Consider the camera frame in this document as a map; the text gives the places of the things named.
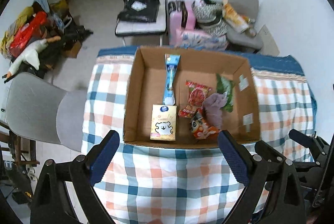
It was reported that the floral pillow pack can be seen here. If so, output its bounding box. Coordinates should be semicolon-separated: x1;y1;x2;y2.
175;29;229;51

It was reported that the black bag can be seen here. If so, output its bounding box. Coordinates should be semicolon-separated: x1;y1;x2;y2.
117;0;160;23

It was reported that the grey corner chair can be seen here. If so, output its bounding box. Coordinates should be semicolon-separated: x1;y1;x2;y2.
224;0;264;53

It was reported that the orange snack bag on chair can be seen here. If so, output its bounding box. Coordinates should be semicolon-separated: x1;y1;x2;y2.
223;0;249;33

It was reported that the zebra pattern bag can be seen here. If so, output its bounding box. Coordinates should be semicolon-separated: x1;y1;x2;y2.
192;0;228;37

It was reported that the purple fuzzy sock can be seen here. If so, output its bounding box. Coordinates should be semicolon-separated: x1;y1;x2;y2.
202;92;228;130

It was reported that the pink suitcase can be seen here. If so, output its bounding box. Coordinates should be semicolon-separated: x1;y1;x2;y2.
168;0;196;45

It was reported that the red jacket snack bag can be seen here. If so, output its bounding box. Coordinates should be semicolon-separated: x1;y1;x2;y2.
178;80;212;118

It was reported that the green snack bag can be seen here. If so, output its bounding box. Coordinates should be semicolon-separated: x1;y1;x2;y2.
216;74;234;112

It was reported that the red plastic bag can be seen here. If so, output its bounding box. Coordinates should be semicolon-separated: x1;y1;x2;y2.
10;11;48;56

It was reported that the yellow tissue pack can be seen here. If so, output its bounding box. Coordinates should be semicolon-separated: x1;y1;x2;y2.
150;105;177;141

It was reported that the plaid tablecloth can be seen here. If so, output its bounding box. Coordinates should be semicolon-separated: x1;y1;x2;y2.
81;46;316;223

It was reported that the cardboard box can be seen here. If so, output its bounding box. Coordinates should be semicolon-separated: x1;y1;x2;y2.
123;47;260;149

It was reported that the orange panda snack bag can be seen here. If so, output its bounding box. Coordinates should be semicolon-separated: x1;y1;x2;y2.
190;108;219;140

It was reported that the blue long snack pack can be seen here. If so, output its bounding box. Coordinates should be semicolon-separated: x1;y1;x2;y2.
162;54;181;105

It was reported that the white goose plush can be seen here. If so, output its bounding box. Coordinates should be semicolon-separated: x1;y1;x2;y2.
2;36;61;83

